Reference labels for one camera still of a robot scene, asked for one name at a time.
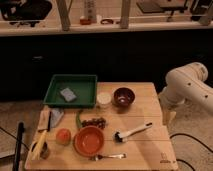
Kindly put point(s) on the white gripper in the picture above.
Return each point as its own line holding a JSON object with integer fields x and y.
{"x": 169, "y": 114}

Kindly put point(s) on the white handled dish brush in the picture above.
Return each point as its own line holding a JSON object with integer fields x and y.
{"x": 122, "y": 136}

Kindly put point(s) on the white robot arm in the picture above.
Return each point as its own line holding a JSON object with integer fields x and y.
{"x": 185, "y": 83}

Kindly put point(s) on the purple bowl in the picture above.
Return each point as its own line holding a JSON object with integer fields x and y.
{"x": 123, "y": 97}

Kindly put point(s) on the orange bowl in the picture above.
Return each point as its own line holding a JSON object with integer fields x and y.
{"x": 89, "y": 141}

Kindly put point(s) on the white cup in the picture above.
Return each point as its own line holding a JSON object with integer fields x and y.
{"x": 103, "y": 99}

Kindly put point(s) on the bunch of dark grapes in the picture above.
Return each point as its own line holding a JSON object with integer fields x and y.
{"x": 98, "y": 122}

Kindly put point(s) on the silver fork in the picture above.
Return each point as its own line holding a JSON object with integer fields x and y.
{"x": 99, "y": 156}

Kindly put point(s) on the green chili pepper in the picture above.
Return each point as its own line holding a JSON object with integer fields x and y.
{"x": 78, "y": 120}

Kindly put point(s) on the grey sponge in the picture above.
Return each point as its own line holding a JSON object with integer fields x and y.
{"x": 68, "y": 95}

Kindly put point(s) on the green plastic tray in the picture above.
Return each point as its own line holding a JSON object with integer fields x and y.
{"x": 83, "y": 86}

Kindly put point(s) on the orange fruit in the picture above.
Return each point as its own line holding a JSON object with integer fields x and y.
{"x": 63, "y": 136}

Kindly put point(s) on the grey folded cloth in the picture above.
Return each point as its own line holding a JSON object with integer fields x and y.
{"x": 56, "y": 116}

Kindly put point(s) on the wooden cutting board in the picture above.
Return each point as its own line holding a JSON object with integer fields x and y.
{"x": 44, "y": 120}

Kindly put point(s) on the red small dish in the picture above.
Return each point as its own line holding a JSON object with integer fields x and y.
{"x": 84, "y": 21}

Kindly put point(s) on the dark small cup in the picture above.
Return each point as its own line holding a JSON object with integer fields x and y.
{"x": 45, "y": 152}

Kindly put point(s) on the yellow banana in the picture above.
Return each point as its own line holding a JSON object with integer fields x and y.
{"x": 37, "y": 150}

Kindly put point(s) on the black pole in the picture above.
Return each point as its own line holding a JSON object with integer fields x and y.
{"x": 18, "y": 147}

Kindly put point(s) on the black office chair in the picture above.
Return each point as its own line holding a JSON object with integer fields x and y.
{"x": 30, "y": 12}

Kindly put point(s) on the dark ring object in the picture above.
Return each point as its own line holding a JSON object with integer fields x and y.
{"x": 107, "y": 21}

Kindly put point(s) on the black handled knife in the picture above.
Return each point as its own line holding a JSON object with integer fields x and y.
{"x": 49, "y": 121}

